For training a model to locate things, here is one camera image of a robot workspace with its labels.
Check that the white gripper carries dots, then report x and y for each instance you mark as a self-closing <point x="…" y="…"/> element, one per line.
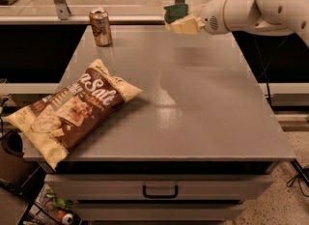
<point x="212" y="16"/>

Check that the green and yellow sponge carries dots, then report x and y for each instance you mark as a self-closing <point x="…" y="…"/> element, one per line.
<point x="175" y="12"/>

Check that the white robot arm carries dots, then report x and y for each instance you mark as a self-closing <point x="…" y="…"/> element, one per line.
<point x="258" y="17"/>

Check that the orange soda can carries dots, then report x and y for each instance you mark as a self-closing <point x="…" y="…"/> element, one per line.
<point x="99" y="21"/>

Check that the brown and cream chip bag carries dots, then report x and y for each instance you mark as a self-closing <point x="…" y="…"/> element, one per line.
<point x="57" y="123"/>

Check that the grey lower drawer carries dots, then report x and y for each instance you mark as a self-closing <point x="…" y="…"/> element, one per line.
<point x="158" y="212"/>

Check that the grey drawer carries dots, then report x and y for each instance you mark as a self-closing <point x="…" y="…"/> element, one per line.
<point x="129" y="187"/>
<point x="158" y="212"/>

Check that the grey upper drawer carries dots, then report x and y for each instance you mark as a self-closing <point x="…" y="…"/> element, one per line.
<point x="129" y="187"/>

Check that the dark brown bin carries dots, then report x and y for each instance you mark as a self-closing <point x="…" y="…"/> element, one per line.
<point x="13" y="168"/>

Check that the items on lower shelf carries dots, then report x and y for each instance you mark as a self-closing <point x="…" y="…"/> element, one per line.
<point x="49" y="209"/>

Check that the black drawer handle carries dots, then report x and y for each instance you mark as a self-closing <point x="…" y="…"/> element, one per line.
<point x="154" y="192"/>

